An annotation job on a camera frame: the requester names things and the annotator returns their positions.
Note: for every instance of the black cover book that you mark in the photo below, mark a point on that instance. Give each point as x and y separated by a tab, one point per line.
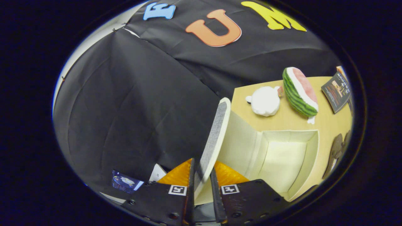
336	92

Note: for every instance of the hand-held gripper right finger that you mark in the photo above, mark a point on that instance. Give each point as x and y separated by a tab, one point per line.
248	201

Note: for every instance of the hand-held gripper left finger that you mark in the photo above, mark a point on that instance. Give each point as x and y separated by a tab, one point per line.
157	204

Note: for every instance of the watermelon slice plush toy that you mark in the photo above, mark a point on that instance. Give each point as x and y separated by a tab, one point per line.
300	92

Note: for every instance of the white paper sheet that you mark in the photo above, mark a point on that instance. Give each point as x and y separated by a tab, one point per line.
157	173

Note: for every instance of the white plush toy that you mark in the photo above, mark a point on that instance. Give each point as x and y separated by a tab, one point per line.
265	101

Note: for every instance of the cream fabric storage box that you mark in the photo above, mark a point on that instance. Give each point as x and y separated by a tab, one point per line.
282	157

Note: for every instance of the blue printed card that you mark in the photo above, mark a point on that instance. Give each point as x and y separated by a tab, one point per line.
125	182

